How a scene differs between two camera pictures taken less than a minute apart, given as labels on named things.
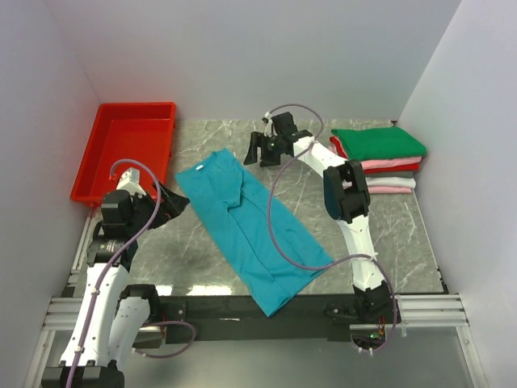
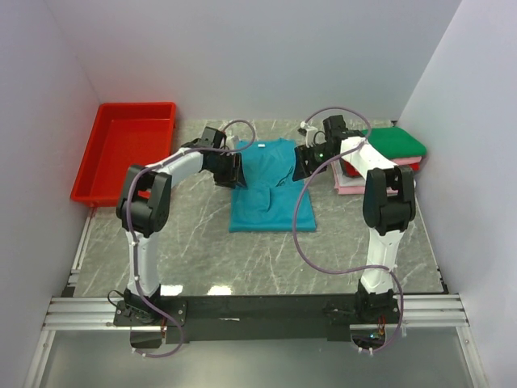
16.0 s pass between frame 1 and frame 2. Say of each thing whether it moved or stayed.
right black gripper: moved
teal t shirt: moved
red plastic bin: stayed
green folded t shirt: stayed
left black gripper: moved
